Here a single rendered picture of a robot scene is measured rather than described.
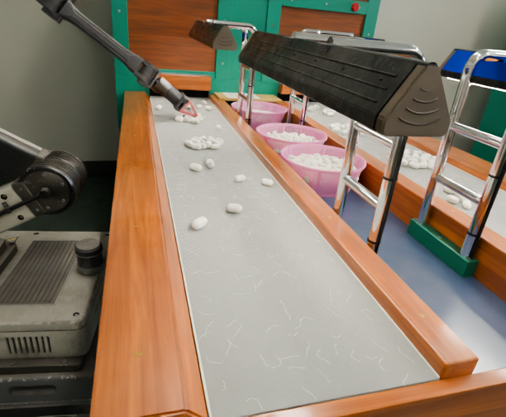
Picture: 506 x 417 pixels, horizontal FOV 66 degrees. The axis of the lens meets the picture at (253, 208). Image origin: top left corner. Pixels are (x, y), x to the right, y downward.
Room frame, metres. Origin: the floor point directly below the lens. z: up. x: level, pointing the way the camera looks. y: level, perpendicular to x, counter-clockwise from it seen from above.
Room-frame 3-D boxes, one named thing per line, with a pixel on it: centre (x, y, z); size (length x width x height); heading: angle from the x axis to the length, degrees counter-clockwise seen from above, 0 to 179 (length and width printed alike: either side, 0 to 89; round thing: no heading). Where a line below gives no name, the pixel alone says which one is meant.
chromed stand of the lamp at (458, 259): (0.84, -0.52, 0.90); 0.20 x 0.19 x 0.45; 18
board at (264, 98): (2.07, 0.08, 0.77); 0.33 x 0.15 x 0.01; 108
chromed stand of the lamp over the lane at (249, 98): (1.64, 0.15, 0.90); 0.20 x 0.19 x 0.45; 18
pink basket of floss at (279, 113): (1.87, 0.02, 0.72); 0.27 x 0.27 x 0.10
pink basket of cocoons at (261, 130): (1.45, -0.12, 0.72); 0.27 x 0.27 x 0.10
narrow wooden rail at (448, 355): (1.24, -0.01, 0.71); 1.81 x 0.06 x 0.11; 18
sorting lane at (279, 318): (1.19, 0.16, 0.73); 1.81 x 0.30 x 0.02; 18
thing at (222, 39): (1.62, 0.23, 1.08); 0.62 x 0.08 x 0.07; 18
